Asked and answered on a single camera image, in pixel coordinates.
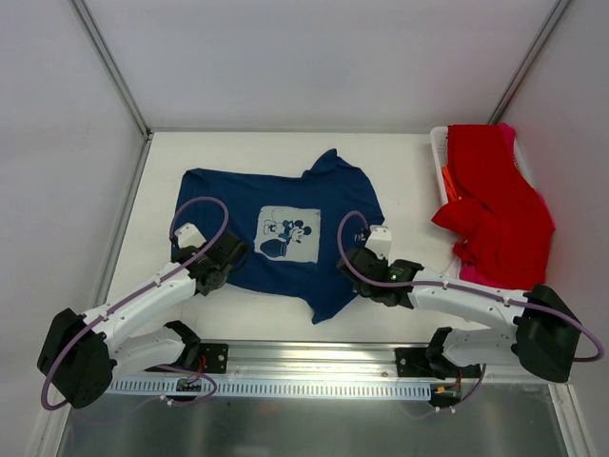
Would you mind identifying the blue mickey t shirt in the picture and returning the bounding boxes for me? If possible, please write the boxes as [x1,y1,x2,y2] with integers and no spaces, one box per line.
[176,149,384,324]

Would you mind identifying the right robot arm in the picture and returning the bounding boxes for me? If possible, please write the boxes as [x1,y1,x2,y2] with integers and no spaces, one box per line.
[337,248,581,383]

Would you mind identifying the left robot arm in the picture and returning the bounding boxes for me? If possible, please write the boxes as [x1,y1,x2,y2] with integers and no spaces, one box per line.
[37,232,251,409]

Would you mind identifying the orange garment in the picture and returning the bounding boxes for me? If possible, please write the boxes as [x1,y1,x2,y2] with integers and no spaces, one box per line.
[442,165,462,202]

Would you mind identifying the red t shirt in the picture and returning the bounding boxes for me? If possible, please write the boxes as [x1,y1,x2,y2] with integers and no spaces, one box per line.
[431,123,557,291]

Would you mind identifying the white plastic basket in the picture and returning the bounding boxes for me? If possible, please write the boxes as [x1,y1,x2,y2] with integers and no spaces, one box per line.
[429,123,535,206]

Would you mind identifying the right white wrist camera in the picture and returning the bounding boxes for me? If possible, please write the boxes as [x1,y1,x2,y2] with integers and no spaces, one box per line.
[364,225,392,260]

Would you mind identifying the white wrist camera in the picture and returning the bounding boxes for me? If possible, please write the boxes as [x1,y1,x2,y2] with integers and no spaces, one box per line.
[171,223,206,248]
[364,225,392,260]

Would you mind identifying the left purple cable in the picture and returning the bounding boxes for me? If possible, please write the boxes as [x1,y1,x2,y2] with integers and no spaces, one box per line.
[40,195,230,425]

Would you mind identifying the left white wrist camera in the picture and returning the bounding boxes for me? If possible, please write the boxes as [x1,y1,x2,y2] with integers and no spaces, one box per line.
[171,223,206,248]

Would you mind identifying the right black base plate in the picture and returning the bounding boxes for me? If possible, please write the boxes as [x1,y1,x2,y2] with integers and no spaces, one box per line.
[394,347,481,380]

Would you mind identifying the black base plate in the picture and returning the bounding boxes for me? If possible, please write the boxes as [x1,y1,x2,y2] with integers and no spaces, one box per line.
[394,347,481,380]
[176,341,229,374]

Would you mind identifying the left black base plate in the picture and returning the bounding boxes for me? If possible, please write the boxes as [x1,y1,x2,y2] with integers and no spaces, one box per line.
[176,341,229,374]

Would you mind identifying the aluminium mounting rail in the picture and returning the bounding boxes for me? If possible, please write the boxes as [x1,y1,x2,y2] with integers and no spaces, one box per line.
[108,338,572,382]

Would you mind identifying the white slotted cable duct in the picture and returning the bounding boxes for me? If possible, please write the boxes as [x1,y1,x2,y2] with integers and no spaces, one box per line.
[107,376,432,402]

